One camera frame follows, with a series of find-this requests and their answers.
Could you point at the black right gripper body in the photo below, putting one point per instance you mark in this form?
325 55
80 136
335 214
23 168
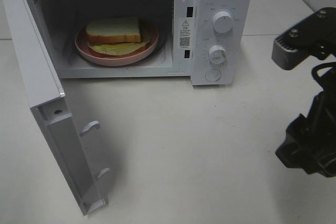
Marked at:
310 140

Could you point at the round door release button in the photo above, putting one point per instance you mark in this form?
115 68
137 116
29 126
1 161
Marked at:
213 75

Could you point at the pink round plate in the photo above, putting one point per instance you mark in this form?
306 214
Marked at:
119 54

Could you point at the sandwich with lettuce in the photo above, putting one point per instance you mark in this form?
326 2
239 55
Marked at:
116 36

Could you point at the white microwave door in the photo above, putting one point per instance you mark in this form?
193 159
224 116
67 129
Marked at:
48 104

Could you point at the lower white timer knob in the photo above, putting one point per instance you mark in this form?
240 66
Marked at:
217 54

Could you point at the upper white power knob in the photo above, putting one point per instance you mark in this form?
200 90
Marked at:
222 21

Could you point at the white microwave oven body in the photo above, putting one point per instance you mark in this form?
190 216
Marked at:
64 18

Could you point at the white warning label sticker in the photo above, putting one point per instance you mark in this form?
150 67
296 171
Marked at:
185 26

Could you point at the glass microwave turntable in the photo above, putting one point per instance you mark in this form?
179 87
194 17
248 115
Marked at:
154 54

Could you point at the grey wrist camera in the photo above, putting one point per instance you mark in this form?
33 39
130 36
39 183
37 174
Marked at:
312 36

